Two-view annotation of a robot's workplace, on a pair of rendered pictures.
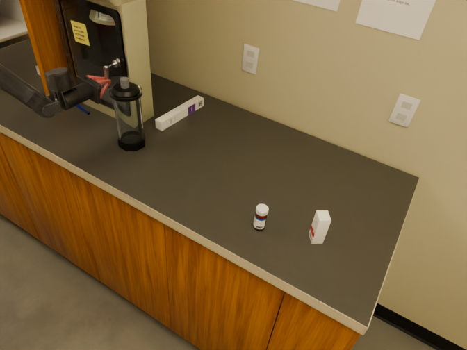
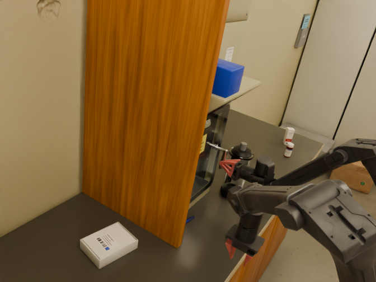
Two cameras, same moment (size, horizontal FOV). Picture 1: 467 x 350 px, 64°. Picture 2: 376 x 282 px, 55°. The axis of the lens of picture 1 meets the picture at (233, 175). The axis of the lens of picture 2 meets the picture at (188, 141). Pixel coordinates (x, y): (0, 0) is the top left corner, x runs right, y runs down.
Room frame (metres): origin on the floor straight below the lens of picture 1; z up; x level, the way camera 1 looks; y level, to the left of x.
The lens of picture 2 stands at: (1.34, 1.79, 1.89)
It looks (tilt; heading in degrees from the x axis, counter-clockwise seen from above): 27 degrees down; 271
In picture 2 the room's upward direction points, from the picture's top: 10 degrees clockwise
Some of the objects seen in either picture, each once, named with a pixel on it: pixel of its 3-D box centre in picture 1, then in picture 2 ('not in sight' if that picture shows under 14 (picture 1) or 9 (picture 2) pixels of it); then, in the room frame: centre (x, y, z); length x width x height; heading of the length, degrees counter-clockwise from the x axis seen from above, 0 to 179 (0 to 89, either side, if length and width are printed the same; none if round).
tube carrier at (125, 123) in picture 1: (128, 117); (236, 172); (1.11, 0.39, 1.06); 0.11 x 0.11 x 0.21
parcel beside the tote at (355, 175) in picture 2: not in sight; (353, 170); (-0.43, -1.64, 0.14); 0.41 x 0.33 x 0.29; 159
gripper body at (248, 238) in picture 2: not in sight; (247, 231); (1.13, 0.97, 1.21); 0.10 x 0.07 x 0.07; 153
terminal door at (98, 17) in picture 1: (94, 57); (202, 158); (1.28, 0.55, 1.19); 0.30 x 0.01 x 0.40; 63
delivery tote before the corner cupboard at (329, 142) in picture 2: not in sight; (300, 148); (0.11, -1.89, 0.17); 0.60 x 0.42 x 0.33; 151
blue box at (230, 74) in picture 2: not in sight; (221, 77); (1.28, 0.66, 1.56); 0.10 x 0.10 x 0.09; 63
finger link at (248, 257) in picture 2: not in sight; (244, 251); (1.12, 0.97, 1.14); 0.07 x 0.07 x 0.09; 63
